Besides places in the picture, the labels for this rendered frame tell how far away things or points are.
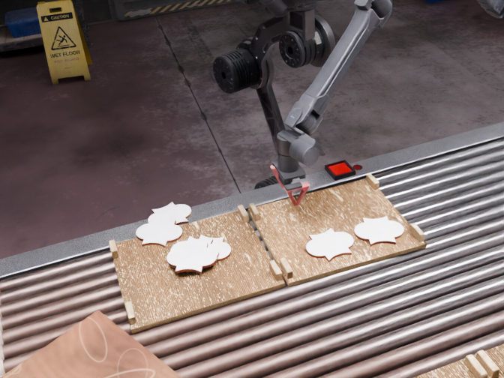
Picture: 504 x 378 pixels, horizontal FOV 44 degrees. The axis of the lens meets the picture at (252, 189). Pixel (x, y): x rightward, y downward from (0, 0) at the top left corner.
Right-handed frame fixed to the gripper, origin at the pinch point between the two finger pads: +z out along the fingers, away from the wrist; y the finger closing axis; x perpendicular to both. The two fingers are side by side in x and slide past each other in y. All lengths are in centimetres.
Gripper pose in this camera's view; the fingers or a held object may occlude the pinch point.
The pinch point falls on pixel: (289, 193)
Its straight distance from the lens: 180.7
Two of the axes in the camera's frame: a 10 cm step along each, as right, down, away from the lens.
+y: -3.1, -5.3, 7.9
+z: 0.7, 8.2, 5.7
